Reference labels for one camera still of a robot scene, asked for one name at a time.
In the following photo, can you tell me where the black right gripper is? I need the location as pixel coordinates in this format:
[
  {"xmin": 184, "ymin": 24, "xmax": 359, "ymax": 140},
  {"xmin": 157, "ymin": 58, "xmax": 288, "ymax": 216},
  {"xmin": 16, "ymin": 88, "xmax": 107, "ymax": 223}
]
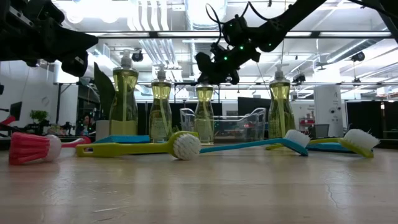
[{"xmin": 195, "ymin": 42, "xmax": 261, "ymax": 85}]

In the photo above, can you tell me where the yellow dish soap pump bottle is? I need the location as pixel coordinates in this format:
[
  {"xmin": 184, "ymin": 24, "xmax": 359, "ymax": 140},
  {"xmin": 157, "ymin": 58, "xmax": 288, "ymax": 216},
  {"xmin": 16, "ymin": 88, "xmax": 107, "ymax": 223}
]
[
  {"xmin": 194, "ymin": 82, "xmax": 215, "ymax": 146},
  {"xmin": 148, "ymin": 63, "xmax": 173, "ymax": 143},
  {"xmin": 267, "ymin": 63, "xmax": 295, "ymax": 140},
  {"xmin": 108, "ymin": 49, "xmax": 140, "ymax": 136}
]

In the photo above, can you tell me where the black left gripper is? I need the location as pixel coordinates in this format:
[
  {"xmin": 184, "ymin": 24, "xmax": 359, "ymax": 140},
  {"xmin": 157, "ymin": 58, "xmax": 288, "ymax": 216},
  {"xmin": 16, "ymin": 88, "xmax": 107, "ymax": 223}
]
[{"xmin": 12, "ymin": 0, "xmax": 99, "ymax": 77}]

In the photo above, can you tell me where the clear plastic bin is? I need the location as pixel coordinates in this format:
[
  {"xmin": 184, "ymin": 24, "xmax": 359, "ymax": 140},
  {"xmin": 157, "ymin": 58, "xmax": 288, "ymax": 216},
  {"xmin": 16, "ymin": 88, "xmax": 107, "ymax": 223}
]
[{"xmin": 179, "ymin": 107, "xmax": 267, "ymax": 143}]

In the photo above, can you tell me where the red shelf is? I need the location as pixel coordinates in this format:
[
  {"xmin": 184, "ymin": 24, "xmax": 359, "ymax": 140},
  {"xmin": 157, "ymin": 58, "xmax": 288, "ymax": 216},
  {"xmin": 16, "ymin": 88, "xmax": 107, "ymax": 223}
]
[{"xmin": 298, "ymin": 116, "xmax": 315, "ymax": 127}]

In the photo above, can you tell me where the black screen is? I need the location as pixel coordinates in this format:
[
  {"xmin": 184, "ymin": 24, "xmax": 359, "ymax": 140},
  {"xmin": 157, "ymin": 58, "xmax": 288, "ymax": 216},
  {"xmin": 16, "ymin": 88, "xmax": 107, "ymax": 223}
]
[{"xmin": 238, "ymin": 96, "xmax": 271, "ymax": 122}]

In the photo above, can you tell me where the green long-handled dish brush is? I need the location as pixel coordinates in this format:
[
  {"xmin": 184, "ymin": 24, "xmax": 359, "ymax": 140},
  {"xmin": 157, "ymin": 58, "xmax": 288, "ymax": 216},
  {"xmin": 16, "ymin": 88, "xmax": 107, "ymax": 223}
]
[{"xmin": 265, "ymin": 128, "xmax": 381, "ymax": 159}]

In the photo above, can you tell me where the grey crate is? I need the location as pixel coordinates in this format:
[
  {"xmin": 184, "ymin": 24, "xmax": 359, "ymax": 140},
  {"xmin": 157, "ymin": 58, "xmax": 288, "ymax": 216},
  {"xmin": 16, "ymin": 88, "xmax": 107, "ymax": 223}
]
[{"xmin": 312, "ymin": 123, "xmax": 330, "ymax": 139}]

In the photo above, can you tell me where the person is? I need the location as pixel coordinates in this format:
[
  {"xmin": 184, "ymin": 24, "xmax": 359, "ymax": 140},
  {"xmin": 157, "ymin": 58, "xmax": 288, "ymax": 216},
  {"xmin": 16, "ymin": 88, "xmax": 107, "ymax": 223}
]
[{"xmin": 76, "ymin": 114, "xmax": 97, "ymax": 136}]

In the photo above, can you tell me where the blue long-handled dish brush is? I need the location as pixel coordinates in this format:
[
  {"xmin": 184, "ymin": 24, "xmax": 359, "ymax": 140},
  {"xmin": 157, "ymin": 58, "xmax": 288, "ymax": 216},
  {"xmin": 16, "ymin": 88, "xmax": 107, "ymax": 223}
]
[{"xmin": 198, "ymin": 129, "xmax": 311, "ymax": 157}]

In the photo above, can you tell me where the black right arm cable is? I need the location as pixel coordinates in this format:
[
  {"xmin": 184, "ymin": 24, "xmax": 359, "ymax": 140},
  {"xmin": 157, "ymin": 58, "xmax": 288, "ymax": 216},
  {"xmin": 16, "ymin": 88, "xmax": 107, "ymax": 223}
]
[{"xmin": 205, "ymin": 1, "xmax": 271, "ymax": 46}]

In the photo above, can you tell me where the small green desk plant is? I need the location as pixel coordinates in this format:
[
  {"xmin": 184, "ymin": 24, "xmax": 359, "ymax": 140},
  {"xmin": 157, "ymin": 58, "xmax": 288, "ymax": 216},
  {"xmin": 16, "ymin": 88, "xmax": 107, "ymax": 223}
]
[{"xmin": 29, "ymin": 109, "xmax": 50, "ymax": 125}]

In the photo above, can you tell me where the green round-head dish brush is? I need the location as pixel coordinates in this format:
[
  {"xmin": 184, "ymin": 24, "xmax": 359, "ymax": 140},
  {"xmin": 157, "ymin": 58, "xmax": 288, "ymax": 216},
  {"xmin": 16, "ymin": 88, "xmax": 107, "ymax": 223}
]
[{"xmin": 75, "ymin": 130, "xmax": 202, "ymax": 161}]

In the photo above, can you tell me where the black computer monitor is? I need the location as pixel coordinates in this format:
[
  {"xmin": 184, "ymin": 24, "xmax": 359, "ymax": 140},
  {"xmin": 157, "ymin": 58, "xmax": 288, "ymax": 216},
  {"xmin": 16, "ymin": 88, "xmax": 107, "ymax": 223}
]
[{"xmin": 9, "ymin": 101, "xmax": 23, "ymax": 121}]

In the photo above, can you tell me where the green snake plant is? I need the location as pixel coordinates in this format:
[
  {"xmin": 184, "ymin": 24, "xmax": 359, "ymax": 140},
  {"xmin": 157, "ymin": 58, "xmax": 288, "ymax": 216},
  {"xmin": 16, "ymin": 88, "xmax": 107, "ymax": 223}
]
[{"xmin": 93, "ymin": 62, "xmax": 116, "ymax": 121}]

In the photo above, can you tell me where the pink dish brush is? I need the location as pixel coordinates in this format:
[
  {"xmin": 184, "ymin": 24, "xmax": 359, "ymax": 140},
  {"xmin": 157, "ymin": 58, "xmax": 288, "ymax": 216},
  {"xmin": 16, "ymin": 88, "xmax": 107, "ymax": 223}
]
[{"xmin": 8, "ymin": 131, "xmax": 92, "ymax": 166}]

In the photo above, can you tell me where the black stand pole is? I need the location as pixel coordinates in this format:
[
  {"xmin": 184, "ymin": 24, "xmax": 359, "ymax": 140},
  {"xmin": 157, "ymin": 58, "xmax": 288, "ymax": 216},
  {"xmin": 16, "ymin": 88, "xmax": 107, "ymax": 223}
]
[{"xmin": 55, "ymin": 82, "xmax": 78, "ymax": 125}]

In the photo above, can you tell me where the blue sponge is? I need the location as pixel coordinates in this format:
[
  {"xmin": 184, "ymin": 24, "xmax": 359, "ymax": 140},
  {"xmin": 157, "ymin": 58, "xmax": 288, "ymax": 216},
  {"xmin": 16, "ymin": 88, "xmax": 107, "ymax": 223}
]
[
  {"xmin": 93, "ymin": 134, "xmax": 152, "ymax": 144},
  {"xmin": 306, "ymin": 142, "xmax": 374, "ymax": 154}
]

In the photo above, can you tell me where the red desk item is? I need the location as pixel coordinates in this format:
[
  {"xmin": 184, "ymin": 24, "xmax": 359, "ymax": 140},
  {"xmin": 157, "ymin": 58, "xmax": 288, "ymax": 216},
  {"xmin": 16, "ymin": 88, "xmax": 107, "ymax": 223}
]
[{"xmin": 0, "ymin": 115, "xmax": 16, "ymax": 127}]

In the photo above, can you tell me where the black overhead frame beam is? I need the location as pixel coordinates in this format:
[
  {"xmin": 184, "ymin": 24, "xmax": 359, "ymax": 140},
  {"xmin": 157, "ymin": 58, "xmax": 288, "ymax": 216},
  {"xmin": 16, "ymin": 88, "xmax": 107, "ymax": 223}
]
[{"xmin": 63, "ymin": 30, "xmax": 394, "ymax": 39}]

